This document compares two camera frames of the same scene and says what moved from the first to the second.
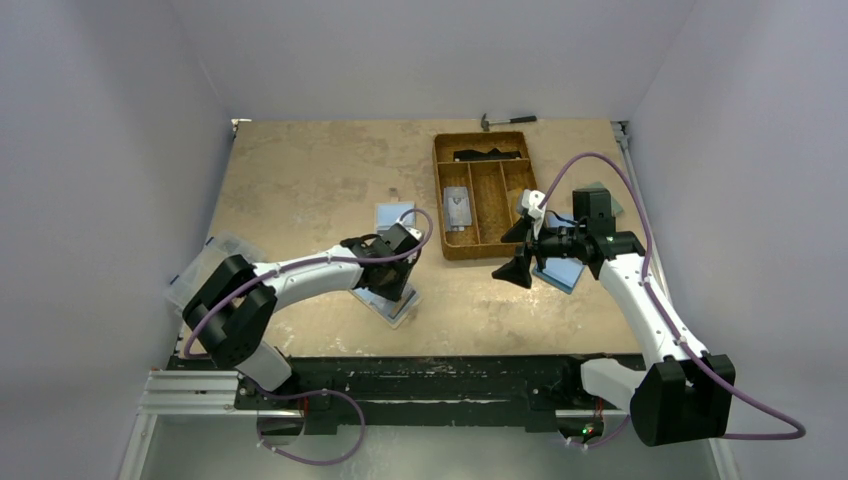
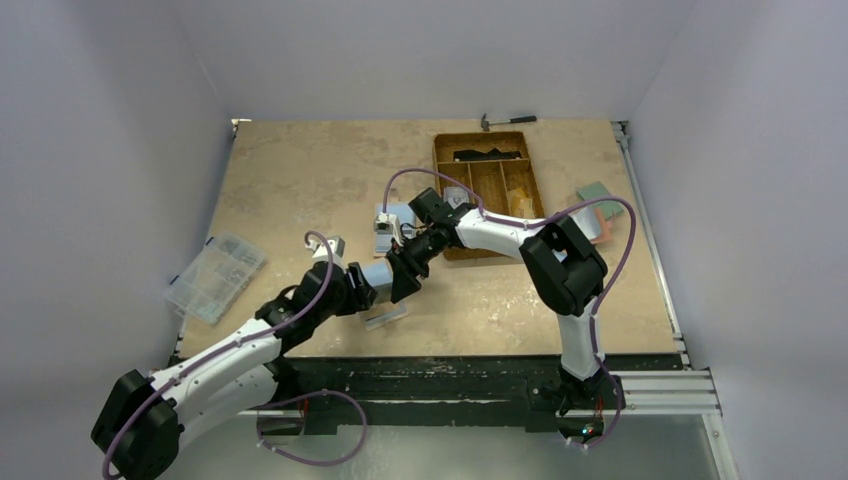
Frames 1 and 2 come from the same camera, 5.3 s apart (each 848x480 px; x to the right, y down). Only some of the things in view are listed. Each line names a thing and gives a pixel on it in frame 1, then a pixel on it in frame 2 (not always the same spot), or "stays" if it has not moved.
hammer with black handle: [486, 123] stays
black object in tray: [494, 153] stays
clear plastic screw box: [216, 248] stays
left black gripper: [387, 279] → [361, 288]
